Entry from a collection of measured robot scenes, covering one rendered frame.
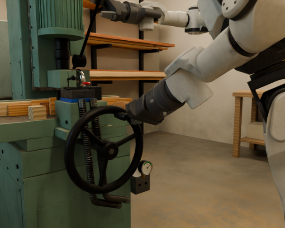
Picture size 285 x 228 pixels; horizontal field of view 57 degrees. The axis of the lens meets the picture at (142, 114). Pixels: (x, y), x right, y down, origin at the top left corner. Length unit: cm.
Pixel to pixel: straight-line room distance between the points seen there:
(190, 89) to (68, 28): 60
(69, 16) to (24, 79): 37
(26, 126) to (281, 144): 79
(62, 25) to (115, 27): 337
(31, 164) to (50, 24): 51
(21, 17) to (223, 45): 98
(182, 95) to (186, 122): 414
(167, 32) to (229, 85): 154
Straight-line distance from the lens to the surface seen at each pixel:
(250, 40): 47
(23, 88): 128
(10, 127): 92
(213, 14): 82
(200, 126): 462
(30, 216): 103
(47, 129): 96
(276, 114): 84
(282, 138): 86
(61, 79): 108
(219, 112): 441
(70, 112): 88
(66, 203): 106
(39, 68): 120
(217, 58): 51
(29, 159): 96
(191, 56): 58
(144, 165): 113
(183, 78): 63
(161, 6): 130
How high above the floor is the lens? 104
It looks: 8 degrees down
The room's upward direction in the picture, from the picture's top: straight up
